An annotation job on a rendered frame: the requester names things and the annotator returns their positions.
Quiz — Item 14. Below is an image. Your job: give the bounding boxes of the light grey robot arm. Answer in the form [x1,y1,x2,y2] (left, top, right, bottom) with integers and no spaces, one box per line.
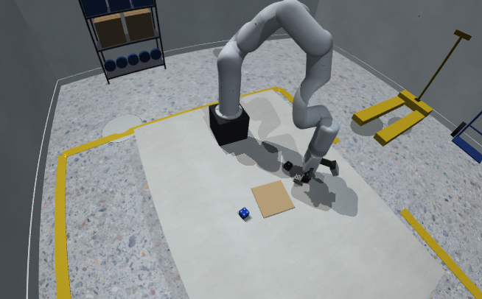
[215,0,339,156]

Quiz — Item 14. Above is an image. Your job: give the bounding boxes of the grey die with black pips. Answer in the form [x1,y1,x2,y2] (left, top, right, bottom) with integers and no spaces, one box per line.
[293,174,303,184]

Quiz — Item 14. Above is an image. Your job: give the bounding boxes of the blue die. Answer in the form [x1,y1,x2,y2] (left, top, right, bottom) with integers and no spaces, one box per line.
[239,207,249,219]

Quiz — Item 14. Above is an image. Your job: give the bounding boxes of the tan flat mat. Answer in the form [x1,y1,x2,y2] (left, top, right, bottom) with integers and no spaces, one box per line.
[251,180,295,218]

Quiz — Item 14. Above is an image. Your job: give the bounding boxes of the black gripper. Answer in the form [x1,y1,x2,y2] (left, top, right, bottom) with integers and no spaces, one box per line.
[301,146,324,183]

